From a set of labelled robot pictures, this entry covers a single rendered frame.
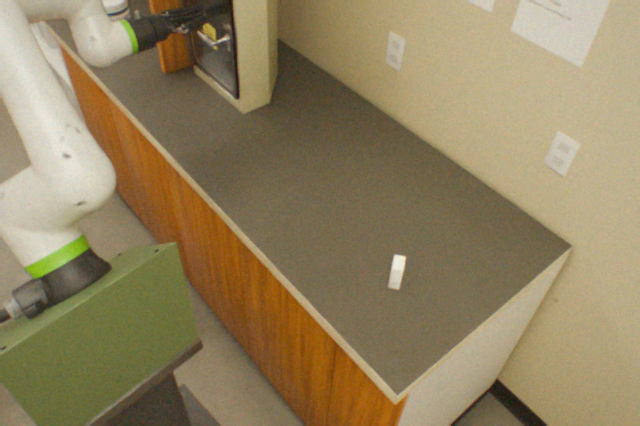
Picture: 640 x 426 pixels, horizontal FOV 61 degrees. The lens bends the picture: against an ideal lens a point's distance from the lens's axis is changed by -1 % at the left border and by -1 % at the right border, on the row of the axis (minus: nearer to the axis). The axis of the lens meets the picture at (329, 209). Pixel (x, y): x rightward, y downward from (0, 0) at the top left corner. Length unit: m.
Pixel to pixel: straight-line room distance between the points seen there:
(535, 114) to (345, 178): 0.57
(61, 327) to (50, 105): 0.38
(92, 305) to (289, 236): 0.64
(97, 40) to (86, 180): 0.60
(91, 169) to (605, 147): 1.17
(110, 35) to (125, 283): 0.74
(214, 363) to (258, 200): 0.96
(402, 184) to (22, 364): 1.11
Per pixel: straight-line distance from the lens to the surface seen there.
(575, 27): 1.46
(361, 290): 1.40
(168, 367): 1.33
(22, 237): 1.17
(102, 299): 1.05
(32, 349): 1.04
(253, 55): 1.82
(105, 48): 1.56
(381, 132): 1.86
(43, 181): 1.07
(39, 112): 1.07
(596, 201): 1.60
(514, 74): 1.59
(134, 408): 1.50
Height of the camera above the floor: 2.08
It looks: 46 degrees down
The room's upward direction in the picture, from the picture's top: 4 degrees clockwise
